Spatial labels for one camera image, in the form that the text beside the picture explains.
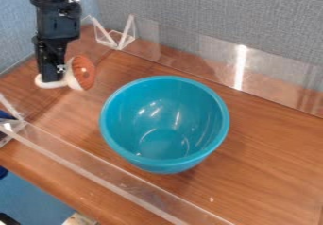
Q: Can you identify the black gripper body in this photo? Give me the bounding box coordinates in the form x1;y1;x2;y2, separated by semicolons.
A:
31;0;82;44

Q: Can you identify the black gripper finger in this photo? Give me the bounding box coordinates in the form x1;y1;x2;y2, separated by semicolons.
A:
56;44;67;73
34;39;62;82

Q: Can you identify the white brown toy mushroom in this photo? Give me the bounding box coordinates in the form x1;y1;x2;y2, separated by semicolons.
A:
35;55;96;91

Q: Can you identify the blue plastic bowl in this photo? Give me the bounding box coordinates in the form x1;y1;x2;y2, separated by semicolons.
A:
100;76;231;174

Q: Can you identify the clear acrylic front barrier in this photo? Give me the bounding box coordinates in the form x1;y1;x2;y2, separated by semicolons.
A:
0;94;235;225

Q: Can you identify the clear acrylic back barrier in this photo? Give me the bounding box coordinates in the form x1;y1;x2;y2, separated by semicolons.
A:
87;14;323;118

